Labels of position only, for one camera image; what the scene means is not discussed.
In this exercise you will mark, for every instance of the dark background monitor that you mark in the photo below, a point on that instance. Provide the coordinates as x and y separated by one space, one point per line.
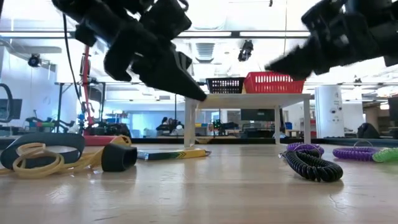
257 114

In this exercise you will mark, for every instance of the black overhead camera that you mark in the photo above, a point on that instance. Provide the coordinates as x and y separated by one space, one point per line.
245 51

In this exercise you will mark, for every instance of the yellow rubber band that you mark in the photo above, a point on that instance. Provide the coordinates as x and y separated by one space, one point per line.
40 175
90 158

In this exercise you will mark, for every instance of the white round column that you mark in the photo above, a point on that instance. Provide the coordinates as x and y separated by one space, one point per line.
329 109

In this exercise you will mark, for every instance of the red plastic basket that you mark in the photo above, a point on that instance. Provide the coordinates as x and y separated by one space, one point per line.
270 82

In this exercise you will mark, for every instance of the black office chair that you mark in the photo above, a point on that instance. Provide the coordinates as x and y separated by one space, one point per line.
367 131

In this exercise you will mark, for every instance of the black background robot arm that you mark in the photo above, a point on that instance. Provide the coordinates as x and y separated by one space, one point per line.
225 126
169 128

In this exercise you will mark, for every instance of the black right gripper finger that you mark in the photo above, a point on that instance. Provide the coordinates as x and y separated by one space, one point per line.
298 62

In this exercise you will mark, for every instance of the black plastic basket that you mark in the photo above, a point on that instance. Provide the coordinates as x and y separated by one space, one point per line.
225 85

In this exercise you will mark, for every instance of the black round ceiling fixture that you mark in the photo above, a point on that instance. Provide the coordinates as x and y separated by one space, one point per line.
34 61

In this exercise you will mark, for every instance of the white perforated shelf riser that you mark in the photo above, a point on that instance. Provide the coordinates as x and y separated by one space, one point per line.
248 101

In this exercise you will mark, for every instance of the red desk lamp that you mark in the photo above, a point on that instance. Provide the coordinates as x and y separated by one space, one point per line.
88 93

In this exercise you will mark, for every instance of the large wide dark rubber band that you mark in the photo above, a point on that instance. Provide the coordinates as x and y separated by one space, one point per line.
62 140

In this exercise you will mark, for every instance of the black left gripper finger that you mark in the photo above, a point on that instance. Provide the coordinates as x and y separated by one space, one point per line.
164 71
121 59

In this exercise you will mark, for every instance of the black aluminium table frame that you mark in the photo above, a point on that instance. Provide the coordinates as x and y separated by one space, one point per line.
233 140

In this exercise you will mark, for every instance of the person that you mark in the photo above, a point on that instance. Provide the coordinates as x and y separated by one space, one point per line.
164 120

